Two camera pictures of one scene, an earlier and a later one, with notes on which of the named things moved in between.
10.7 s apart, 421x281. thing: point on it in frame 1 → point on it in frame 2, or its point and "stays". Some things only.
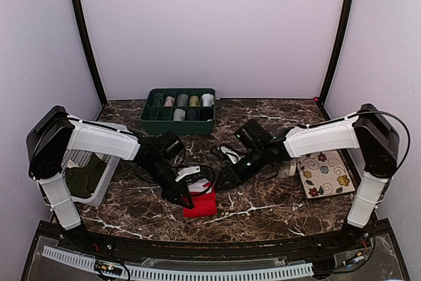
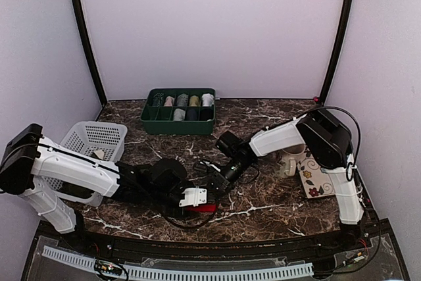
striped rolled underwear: (157, 99) stays
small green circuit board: (108, 268) stays
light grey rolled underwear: (179, 115) stays
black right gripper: (233, 177) → (221, 182)
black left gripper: (172, 194) → (175, 214)
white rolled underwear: (207, 99) stays
